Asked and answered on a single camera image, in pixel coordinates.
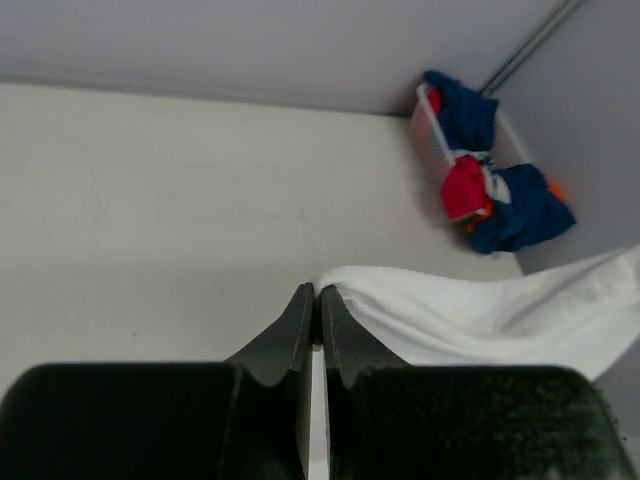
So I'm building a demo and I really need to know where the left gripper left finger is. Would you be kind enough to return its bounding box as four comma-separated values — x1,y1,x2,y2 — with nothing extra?
1,284,314,479

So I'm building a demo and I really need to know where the white plastic basket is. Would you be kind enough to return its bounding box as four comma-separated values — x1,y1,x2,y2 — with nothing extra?
410,83,530,177

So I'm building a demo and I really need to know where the right corner aluminium post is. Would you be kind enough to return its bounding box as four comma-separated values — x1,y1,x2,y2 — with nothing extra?
480,0,587,96

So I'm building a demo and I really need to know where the white t shirt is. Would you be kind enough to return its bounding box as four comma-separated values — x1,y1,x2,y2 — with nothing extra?
312,248,639,380

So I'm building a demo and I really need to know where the blue t shirt pile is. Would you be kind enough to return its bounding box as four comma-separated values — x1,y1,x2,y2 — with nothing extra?
423,70,576,255

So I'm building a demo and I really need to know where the pink t shirt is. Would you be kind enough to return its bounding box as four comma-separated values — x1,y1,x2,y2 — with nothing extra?
439,155,491,221

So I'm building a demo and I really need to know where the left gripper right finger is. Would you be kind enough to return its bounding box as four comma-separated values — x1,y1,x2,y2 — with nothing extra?
319,287,636,479

